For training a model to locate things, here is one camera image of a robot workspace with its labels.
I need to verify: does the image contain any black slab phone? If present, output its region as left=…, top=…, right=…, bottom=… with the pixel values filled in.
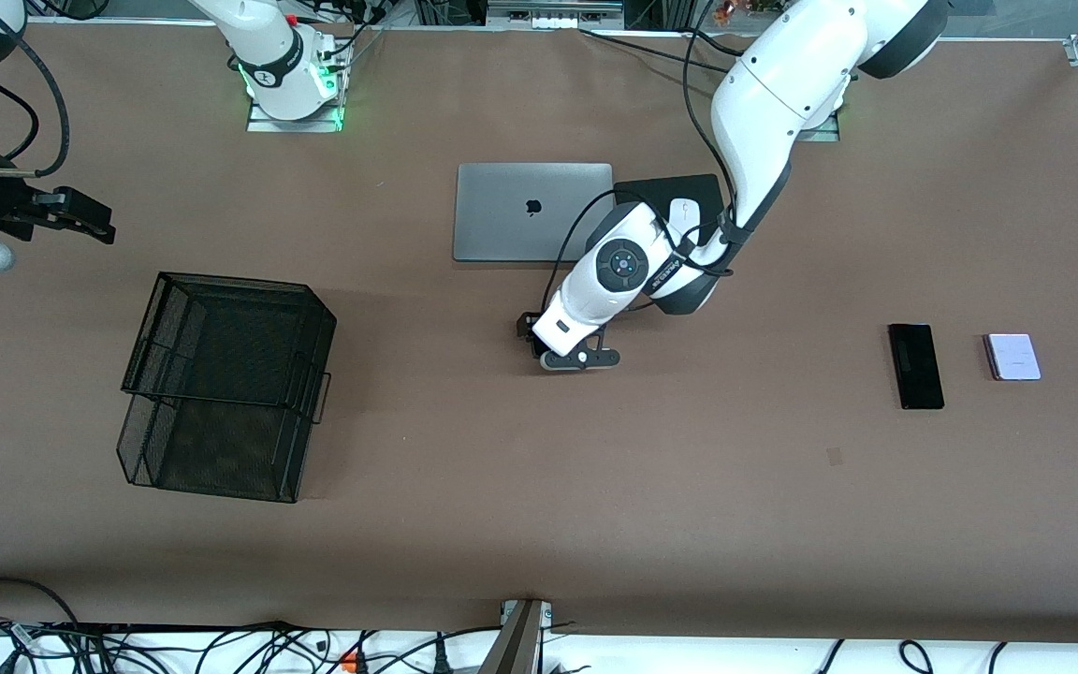
left=888, top=323, right=946, bottom=411

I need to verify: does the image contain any grey closed laptop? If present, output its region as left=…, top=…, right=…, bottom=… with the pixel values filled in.
left=453, top=163, right=616, bottom=263

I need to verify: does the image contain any black mouse pad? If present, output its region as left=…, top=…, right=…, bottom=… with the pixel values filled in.
left=614, top=173, right=727, bottom=246

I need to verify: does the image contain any white power strip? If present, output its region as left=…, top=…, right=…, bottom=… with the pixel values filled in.
left=488, top=0, right=621, bottom=29

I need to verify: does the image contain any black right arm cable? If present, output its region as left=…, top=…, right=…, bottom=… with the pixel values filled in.
left=0, top=37, right=69, bottom=179

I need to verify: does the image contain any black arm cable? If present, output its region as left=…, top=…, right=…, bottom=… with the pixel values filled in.
left=553, top=23, right=755, bottom=282
left=0, top=37, right=69, bottom=179

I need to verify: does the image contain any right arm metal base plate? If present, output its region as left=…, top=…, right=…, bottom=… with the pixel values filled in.
left=247, top=94, right=345, bottom=134

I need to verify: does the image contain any black wire mesh tray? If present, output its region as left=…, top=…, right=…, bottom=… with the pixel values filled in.
left=116, top=271, right=338, bottom=505

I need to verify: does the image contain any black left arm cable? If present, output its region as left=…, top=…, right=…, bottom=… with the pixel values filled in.
left=553, top=23, right=755, bottom=282

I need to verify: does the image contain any black cable across table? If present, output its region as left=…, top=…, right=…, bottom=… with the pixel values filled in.
left=581, top=28, right=746, bottom=74

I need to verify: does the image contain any aluminium camera post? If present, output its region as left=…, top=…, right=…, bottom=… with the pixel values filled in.
left=478, top=599, right=554, bottom=674

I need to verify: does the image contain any thick black curved cable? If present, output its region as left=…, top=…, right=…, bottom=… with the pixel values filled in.
left=0, top=576, right=81, bottom=628

